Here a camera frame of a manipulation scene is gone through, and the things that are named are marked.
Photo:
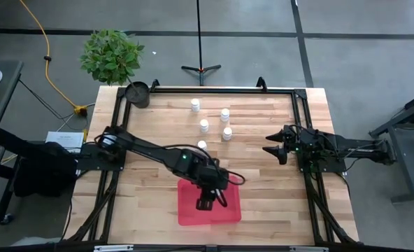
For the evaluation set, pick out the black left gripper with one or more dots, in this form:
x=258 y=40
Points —
x=212 y=192

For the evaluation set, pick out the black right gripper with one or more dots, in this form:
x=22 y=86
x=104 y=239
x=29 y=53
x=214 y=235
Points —
x=293 y=141

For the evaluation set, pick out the white pill bottle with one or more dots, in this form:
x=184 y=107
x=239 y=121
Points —
x=202 y=144
x=224 y=113
x=204 y=124
x=195 y=104
x=227 y=132

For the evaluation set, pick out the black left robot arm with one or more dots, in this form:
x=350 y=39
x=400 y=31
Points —
x=151 y=148

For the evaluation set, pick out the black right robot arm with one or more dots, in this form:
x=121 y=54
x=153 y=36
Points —
x=350 y=143

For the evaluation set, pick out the red plastic basket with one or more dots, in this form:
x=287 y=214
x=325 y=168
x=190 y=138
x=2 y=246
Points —
x=193 y=217

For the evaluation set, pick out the black tripod stand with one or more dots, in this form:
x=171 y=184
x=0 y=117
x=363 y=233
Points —
x=201 y=69

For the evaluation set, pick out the dark metal table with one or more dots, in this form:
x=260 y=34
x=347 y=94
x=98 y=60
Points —
x=401 y=140

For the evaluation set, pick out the black bag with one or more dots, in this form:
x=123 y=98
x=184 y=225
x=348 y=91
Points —
x=46 y=171

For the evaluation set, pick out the potted green plant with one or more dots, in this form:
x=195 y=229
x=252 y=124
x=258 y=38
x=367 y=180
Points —
x=110 y=57

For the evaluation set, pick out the black aluminium table frame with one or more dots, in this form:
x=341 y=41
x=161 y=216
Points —
x=228 y=90

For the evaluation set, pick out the silver aluminium bracket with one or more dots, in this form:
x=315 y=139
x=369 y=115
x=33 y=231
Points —
x=308 y=249
x=113 y=248

